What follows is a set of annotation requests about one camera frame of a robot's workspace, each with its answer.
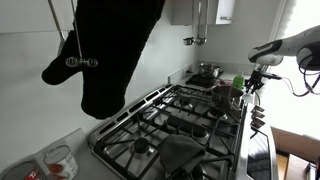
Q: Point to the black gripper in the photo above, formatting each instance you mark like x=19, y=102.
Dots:
x=258, y=75

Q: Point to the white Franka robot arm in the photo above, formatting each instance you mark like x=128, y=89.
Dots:
x=266, y=55

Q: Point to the green plastic bottle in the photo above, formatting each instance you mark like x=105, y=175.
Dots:
x=238, y=82

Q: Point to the silver stove knob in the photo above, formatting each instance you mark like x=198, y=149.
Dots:
x=258, y=114
x=258, y=108
x=257, y=123

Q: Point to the large steel pot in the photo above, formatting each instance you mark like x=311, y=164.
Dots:
x=226, y=100

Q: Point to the pink cloth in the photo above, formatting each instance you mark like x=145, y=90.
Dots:
x=224, y=82

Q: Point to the small steel pot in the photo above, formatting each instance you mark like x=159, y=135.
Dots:
x=209, y=70

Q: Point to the black hot plate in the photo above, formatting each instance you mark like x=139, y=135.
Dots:
x=200, y=81

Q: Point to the wooden board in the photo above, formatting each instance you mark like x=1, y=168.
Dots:
x=293, y=143

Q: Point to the hanging steel ladle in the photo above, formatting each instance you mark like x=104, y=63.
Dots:
x=200, y=40

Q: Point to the hanging steel measuring scoop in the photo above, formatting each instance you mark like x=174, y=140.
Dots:
x=188, y=41

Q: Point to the stainless gas stove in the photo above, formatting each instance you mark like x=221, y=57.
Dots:
x=186, y=133

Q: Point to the grey pot holder cloth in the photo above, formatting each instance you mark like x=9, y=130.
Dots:
x=181, y=153

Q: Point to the black oven mitt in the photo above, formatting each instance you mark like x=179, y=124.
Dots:
x=110, y=50

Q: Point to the white labelled tomato can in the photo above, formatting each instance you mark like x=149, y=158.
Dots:
x=61, y=163

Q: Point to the thin grey hanging rod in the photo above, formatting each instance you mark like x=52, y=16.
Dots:
x=56, y=20

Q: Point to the red labelled tin can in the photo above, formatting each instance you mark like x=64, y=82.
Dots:
x=23, y=172

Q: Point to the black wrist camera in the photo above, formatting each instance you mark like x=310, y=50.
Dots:
x=272, y=76

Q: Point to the white wall cabinet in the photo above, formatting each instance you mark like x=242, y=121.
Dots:
x=20, y=13

